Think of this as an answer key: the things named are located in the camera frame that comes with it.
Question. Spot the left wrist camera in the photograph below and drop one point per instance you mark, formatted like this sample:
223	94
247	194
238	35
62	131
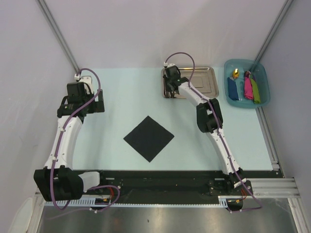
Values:
87	81

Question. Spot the black paper napkin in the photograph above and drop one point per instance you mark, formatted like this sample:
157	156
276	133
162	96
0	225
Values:
148	138

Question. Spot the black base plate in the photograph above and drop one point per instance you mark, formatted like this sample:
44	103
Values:
172	187

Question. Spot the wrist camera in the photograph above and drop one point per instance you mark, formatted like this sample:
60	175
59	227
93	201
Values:
168	65
87	81

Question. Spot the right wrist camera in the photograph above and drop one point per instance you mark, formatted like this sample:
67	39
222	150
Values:
168	65

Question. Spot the yellow utensil in bin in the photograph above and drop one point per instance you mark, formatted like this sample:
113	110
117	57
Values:
235	73

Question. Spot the teal plastic bin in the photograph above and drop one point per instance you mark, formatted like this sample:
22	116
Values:
253	70

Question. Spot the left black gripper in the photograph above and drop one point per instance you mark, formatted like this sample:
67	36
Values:
97	107

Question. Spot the blue rolled napkin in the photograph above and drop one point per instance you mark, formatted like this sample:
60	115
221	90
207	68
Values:
232	89

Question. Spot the stainless steel tray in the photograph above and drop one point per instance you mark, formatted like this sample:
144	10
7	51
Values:
203	79

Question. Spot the green rolled napkin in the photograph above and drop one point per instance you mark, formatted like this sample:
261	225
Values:
256	96

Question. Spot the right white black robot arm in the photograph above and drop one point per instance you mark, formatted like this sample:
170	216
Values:
209	121

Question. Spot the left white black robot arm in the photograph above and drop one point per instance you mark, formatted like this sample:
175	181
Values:
57	180

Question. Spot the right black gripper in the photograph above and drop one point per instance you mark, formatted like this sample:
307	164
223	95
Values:
168	90

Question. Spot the pink rolled napkin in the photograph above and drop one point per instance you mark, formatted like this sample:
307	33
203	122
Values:
248	93

